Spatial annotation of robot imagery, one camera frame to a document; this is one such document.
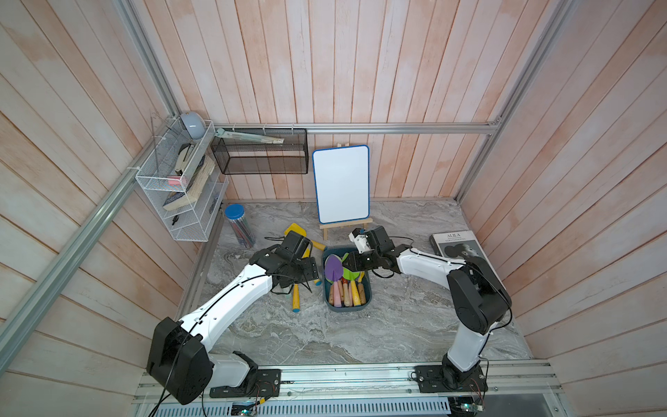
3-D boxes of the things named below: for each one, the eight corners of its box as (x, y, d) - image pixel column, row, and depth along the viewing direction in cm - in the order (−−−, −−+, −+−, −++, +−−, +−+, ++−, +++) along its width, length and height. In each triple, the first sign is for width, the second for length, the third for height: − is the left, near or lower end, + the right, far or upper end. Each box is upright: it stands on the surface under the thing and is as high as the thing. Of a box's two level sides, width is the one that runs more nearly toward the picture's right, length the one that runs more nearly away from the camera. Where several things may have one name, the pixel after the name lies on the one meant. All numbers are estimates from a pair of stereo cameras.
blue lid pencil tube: (237, 248, 106) (222, 217, 91) (240, 235, 110) (227, 203, 95) (253, 248, 106) (241, 217, 91) (256, 235, 110) (245, 203, 95)
